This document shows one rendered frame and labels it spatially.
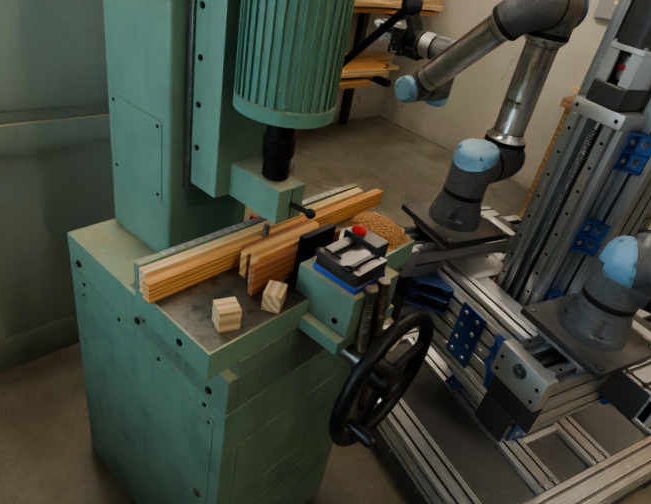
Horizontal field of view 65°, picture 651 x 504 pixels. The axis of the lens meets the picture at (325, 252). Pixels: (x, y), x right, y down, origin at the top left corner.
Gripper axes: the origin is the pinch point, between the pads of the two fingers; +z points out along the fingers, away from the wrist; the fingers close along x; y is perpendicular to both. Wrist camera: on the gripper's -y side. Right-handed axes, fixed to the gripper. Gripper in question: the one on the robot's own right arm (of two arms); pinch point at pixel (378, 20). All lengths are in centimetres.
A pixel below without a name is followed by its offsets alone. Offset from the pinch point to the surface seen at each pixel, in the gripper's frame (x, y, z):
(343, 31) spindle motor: -76, -22, -61
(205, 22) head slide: -88, -20, -40
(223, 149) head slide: -89, 1, -45
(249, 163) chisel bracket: -84, 5, -46
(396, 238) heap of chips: -57, 24, -65
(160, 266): -108, 14, -54
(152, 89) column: -95, -6, -31
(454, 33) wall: 234, 67, 125
